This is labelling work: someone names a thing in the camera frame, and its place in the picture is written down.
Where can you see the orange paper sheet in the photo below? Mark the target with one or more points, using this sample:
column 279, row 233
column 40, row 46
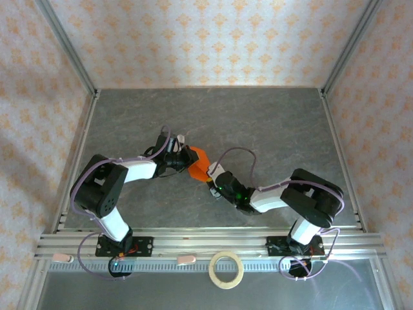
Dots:
column 199, row 168

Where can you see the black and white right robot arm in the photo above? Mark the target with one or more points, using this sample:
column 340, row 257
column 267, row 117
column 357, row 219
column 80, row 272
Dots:
column 309, row 200

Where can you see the pink clip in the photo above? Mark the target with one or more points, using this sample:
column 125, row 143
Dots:
column 186, row 259
column 61, row 257

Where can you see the beige tape roll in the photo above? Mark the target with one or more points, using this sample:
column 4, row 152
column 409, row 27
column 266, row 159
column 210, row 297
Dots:
column 211, row 269

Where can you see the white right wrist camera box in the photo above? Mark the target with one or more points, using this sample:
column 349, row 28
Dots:
column 215, row 169

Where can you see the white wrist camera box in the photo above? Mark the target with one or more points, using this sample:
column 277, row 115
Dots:
column 215, row 169
column 181, row 139

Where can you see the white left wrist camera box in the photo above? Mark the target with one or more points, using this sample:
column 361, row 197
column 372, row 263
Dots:
column 181, row 139

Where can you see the aluminium mounting rail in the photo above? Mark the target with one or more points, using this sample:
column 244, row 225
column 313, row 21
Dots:
column 209, row 239

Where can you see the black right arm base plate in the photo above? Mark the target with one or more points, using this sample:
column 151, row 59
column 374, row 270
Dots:
column 274, row 247

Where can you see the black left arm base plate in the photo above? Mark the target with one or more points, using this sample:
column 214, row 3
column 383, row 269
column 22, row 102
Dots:
column 145, row 245

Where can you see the aluminium table side rail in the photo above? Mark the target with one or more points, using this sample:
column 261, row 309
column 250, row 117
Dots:
column 333, row 129
column 79, row 148

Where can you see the aluminium frame post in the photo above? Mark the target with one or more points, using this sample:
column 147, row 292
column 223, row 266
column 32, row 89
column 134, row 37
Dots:
column 64, row 42
column 351, row 42

